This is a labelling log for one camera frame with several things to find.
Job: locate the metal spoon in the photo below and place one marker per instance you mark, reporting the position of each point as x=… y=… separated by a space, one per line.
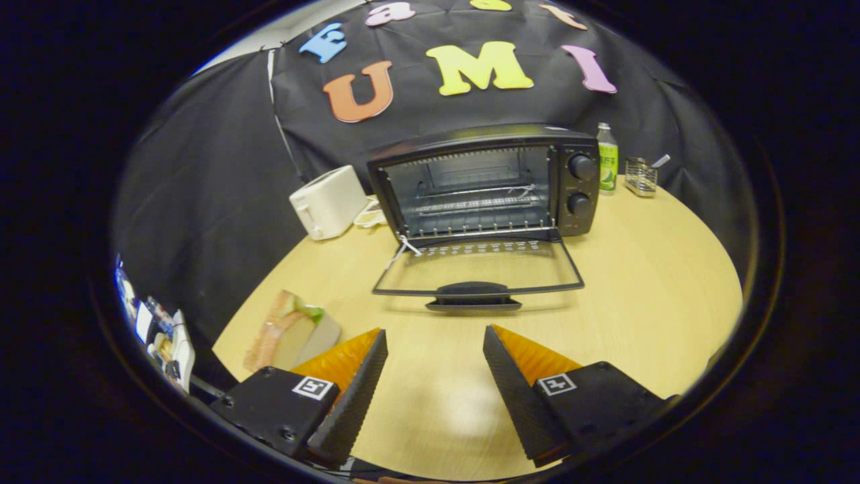
x=661 y=161

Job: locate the black toaster oven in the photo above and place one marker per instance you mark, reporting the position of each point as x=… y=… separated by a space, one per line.
x=579 y=185

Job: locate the white pop-up toaster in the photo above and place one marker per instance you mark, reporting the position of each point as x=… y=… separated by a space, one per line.
x=329 y=202

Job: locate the assorted clutter pile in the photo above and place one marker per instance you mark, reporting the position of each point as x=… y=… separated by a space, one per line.
x=176 y=349

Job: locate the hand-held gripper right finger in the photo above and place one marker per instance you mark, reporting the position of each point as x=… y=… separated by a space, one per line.
x=517 y=396

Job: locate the green label bottle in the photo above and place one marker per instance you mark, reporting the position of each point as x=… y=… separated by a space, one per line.
x=608 y=165

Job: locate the white bread sandwich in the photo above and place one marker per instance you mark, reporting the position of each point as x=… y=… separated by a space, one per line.
x=285 y=336

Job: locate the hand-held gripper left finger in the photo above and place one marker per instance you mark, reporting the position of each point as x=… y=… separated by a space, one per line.
x=353 y=403

